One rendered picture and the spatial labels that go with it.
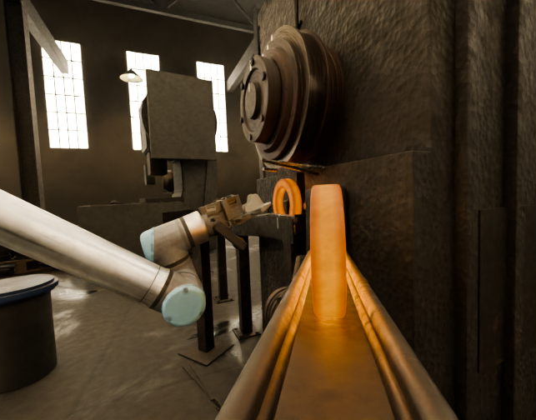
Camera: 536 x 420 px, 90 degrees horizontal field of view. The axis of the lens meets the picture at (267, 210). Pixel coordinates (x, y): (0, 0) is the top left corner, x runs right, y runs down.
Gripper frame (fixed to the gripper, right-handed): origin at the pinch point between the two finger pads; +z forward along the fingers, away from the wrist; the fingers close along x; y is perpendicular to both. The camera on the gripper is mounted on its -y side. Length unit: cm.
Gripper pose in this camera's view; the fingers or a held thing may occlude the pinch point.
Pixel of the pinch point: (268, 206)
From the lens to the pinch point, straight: 83.4
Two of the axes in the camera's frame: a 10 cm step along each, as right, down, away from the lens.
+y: -3.2, -9.3, -1.8
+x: -3.9, -0.4, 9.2
